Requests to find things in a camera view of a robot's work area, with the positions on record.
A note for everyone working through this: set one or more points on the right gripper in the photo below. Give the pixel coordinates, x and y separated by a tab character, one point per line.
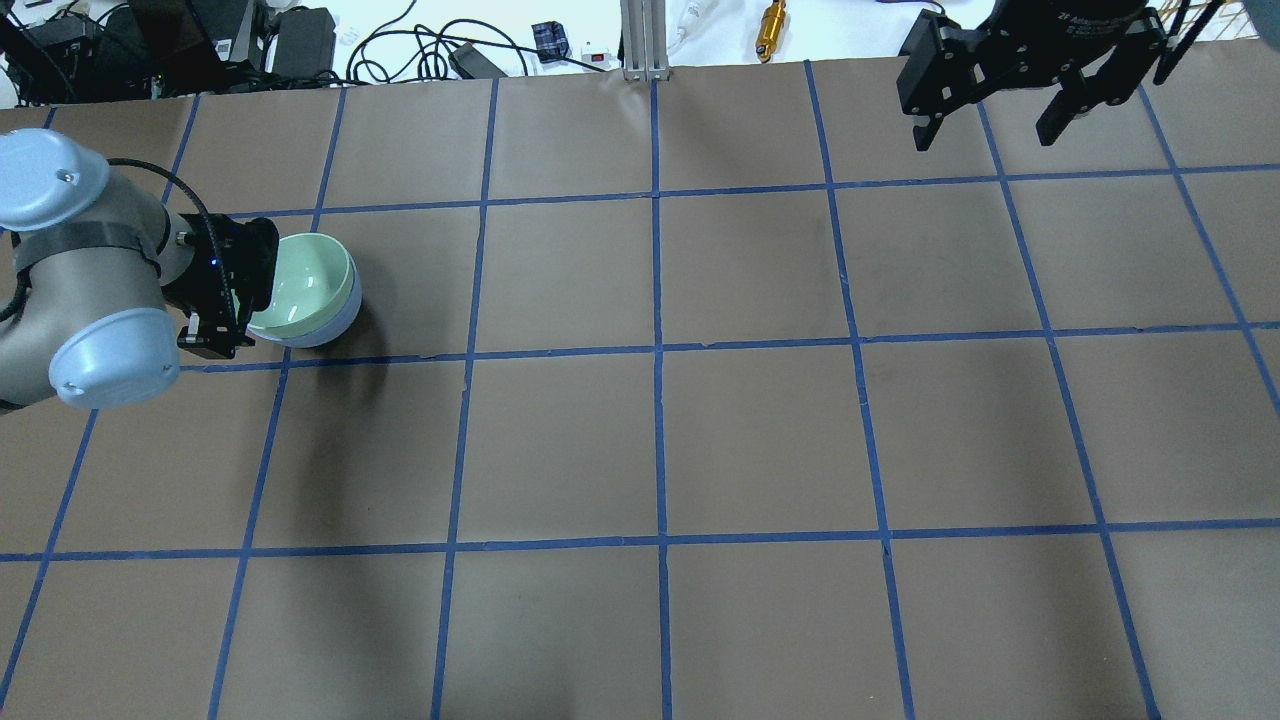
1068	38

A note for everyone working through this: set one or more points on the small blue box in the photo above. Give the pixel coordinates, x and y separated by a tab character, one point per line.
550	42

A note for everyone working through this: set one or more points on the green bowl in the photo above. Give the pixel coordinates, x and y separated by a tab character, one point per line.
310	272

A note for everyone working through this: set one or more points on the blue bowl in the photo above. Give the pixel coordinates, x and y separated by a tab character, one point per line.
335	322

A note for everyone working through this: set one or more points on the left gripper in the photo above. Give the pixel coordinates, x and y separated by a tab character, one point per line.
203	292

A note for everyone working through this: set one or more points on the black power adapter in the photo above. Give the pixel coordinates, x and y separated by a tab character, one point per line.
469	63

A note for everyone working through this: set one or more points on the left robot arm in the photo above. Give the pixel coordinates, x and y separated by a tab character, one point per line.
119	269

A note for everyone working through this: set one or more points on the aluminium frame post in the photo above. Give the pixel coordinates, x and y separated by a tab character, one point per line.
643	46

